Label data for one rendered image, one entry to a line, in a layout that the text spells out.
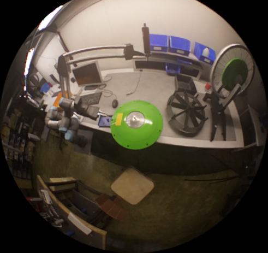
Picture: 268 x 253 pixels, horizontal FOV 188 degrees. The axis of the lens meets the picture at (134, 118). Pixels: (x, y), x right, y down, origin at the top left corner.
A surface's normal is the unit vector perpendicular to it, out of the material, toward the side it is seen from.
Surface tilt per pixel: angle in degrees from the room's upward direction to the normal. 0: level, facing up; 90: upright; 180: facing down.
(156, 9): 90
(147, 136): 21
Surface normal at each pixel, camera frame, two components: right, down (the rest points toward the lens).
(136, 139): -0.12, -0.15
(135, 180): -0.14, -0.44
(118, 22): -0.23, 0.88
